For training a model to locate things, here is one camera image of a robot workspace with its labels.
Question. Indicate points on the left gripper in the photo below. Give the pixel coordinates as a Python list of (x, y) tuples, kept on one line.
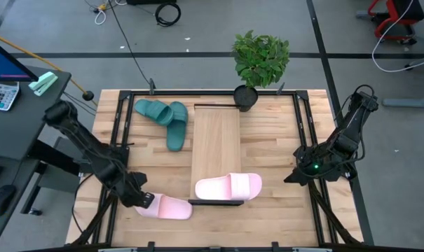
[(131, 189)]

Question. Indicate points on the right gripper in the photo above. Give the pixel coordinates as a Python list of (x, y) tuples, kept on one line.
[(316, 161)]

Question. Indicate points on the pink slide sandal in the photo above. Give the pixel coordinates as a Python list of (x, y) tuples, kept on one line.
[(169, 208), (229, 187)]

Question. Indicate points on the green slide sandal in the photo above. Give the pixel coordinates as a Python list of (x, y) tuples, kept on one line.
[(177, 136), (153, 110)]

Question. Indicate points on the wooden shelf with black frame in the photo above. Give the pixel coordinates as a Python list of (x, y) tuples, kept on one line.
[(215, 140)]

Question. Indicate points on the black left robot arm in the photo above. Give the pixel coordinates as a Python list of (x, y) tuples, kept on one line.
[(89, 143)]

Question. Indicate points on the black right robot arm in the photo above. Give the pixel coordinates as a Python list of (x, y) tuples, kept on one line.
[(352, 126)]

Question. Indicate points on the green plant in black pot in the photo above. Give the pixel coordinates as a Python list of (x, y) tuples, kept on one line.
[(260, 59)]

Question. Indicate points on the grey desk foot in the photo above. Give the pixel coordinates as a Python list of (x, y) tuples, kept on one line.
[(408, 102)]

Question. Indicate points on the black desk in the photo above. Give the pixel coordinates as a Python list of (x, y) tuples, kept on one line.
[(19, 133)]

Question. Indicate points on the black computer mouse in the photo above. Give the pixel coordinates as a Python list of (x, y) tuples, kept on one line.
[(0, 200)]

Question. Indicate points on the mint green stapler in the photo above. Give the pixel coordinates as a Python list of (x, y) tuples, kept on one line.
[(43, 83)]

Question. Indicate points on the grey desk calculator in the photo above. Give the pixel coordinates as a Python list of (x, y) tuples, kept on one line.
[(1, 95)]

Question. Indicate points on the red cart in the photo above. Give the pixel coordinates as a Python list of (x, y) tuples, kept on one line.
[(390, 19)]

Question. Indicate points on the computer monitor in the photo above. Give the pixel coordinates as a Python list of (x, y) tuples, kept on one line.
[(3, 64)]

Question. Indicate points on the black aluminium table frame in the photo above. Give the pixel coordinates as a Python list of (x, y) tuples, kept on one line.
[(211, 92)]

